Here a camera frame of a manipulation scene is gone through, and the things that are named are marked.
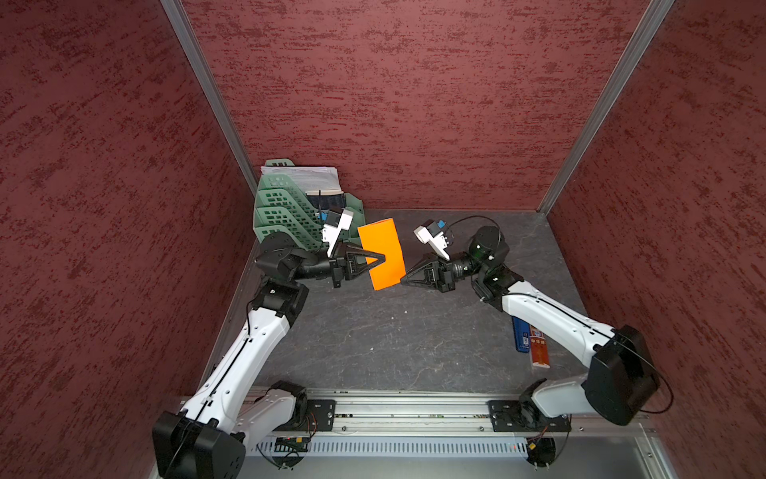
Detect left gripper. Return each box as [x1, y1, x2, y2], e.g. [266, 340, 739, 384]
[289, 239, 384, 289]

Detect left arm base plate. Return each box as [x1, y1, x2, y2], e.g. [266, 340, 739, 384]
[282, 399, 337, 433]

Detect dark notebook in rack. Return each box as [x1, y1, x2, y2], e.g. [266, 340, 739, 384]
[306, 192, 346, 211]

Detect left corner aluminium post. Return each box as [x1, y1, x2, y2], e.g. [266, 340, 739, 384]
[161, 0, 259, 197]

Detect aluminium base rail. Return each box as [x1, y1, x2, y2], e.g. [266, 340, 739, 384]
[233, 387, 657, 442]

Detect corner aluminium post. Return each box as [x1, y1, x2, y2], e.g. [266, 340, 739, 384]
[537, 0, 675, 216]
[161, 0, 259, 197]

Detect white papers in rack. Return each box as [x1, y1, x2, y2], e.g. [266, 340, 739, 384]
[261, 166, 343, 196]

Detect green file organizer rack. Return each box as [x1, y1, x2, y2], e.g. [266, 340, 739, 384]
[253, 159, 366, 249]

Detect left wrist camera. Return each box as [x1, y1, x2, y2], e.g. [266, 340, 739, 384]
[320, 208, 353, 259]

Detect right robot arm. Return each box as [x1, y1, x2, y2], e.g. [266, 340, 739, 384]
[402, 221, 661, 431]

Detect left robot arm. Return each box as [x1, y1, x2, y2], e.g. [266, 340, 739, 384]
[152, 232, 386, 478]

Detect red flat box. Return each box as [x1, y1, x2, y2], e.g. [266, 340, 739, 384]
[530, 327, 551, 369]

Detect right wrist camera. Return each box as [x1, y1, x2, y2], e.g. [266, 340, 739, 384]
[414, 220, 454, 261]

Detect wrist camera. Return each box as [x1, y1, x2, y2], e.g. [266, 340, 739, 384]
[414, 220, 454, 261]
[320, 208, 353, 259]

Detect blue flat box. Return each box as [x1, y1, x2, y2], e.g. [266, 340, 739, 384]
[512, 317, 531, 354]

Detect white vented cable duct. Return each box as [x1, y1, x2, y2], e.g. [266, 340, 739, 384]
[253, 436, 528, 459]

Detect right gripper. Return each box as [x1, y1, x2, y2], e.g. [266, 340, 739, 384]
[401, 248, 487, 291]

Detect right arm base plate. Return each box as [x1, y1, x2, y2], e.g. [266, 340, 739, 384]
[487, 400, 572, 434]

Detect right corner aluminium post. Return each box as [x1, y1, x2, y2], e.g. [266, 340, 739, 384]
[537, 0, 675, 216]

